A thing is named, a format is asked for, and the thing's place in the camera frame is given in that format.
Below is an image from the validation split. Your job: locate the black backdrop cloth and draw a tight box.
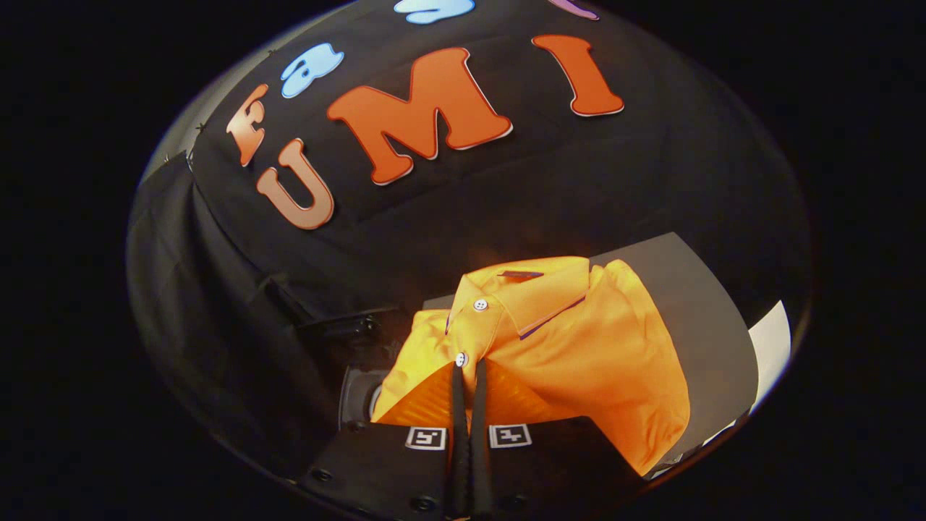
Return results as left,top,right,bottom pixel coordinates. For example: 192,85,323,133
127,0,815,496

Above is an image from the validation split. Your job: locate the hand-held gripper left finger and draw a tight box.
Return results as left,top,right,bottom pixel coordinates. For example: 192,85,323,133
293,360,470,520

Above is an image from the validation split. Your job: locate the yellow-orange collared shirt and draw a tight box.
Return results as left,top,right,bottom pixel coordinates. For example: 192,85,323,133
370,256,692,477

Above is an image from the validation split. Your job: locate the dark grey washing machine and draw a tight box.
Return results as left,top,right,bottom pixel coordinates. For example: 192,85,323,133
297,308,410,436

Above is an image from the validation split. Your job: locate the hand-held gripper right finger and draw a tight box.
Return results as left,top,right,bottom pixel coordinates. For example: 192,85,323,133
469,359,646,520

